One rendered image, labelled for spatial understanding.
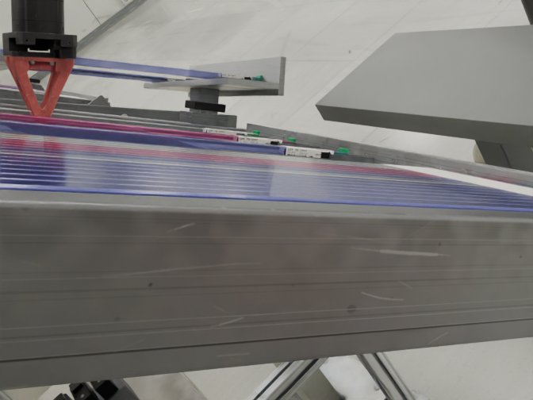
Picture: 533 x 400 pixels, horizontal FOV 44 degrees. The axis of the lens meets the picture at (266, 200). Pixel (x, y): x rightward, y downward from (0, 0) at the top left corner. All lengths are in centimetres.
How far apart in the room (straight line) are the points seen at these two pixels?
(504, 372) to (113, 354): 124
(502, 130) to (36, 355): 80
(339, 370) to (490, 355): 35
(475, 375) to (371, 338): 116
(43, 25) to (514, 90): 63
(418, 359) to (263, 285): 129
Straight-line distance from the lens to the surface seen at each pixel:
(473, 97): 103
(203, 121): 97
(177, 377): 83
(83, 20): 857
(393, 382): 137
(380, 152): 74
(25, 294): 22
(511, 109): 96
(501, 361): 145
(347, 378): 157
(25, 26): 79
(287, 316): 26
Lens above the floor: 108
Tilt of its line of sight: 27 degrees down
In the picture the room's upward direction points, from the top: 35 degrees counter-clockwise
